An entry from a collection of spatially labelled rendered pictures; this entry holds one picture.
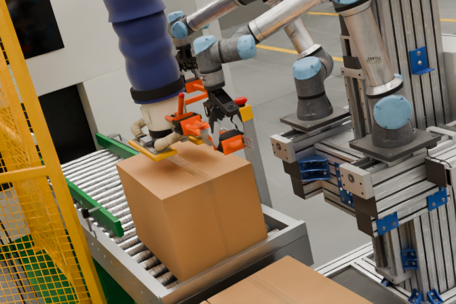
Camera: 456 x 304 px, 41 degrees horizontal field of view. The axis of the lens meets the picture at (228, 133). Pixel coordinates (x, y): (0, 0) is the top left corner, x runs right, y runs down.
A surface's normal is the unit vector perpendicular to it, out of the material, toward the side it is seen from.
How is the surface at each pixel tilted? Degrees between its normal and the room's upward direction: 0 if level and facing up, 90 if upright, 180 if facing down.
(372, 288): 0
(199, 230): 90
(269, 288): 0
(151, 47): 70
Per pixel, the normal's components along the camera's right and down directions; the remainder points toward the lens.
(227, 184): 0.45, 0.19
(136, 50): -0.22, 0.02
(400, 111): -0.09, 0.47
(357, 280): -0.22, -0.92
